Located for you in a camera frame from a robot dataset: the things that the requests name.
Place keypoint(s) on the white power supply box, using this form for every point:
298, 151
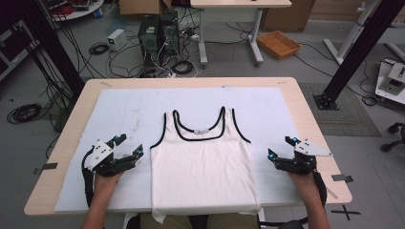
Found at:
116, 39

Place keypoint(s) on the light wooden table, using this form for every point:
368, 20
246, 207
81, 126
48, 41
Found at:
191, 82

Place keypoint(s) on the person's khaki trousers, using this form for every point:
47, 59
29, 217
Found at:
229, 222

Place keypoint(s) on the brown cardboard box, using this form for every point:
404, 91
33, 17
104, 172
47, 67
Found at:
140, 6
286, 16

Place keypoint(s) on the white tank top black trim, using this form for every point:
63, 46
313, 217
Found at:
200, 171

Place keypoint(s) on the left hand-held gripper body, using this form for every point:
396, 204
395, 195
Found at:
103, 157

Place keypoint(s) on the black office chair base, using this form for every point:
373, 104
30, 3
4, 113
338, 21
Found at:
394, 144

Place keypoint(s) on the white machine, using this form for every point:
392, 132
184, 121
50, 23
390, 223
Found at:
391, 82

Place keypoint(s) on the grey floor mat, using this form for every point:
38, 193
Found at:
350, 117

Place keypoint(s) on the round white table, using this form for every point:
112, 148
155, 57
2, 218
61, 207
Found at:
86, 9

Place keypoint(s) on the black metal frame post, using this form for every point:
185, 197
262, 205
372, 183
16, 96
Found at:
359, 51
51, 44

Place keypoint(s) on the black computer tower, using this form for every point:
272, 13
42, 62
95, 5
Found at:
170, 33
148, 38

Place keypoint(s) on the person's right hand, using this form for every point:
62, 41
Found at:
302, 183

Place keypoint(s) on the black tape cross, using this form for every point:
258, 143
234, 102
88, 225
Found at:
345, 212

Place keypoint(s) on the white metal stand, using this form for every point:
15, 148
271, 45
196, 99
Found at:
350, 35

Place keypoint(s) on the white desk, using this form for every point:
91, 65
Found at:
238, 3

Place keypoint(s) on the black tape strip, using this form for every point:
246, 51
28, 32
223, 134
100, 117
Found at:
342, 178
47, 166

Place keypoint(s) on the dark equipment rack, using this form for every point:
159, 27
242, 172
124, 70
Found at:
14, 47

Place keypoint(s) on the orange woven basket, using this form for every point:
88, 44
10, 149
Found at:
278, 44

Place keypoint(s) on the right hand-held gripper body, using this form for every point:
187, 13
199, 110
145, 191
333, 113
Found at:
297, 163

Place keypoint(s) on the white table mat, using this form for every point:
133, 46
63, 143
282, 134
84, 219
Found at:
127, 108

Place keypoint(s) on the person's left hand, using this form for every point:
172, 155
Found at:
106, 183

